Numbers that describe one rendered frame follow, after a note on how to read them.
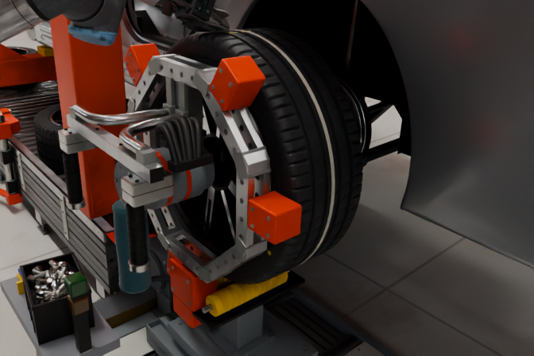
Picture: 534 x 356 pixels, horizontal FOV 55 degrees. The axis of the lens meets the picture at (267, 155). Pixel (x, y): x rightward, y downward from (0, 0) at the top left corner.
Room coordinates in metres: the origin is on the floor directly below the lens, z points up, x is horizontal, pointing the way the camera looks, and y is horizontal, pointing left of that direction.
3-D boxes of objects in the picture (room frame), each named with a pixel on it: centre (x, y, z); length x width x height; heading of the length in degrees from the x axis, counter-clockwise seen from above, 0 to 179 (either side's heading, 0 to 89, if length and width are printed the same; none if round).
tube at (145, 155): (1.02, 0.22, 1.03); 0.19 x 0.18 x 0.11; 131
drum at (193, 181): (1.13, 0.25, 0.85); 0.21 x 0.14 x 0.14; 131
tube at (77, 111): (1.17, 0.35, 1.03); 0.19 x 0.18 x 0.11; 131
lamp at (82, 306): (0.97, 0.43, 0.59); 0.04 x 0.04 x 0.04; 41
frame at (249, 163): (1.18, 0.19, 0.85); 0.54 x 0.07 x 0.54; 41
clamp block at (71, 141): (1.17, 0.46, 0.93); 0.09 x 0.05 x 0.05; 131
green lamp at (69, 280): (0.97, 0.43, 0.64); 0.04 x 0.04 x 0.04; 41
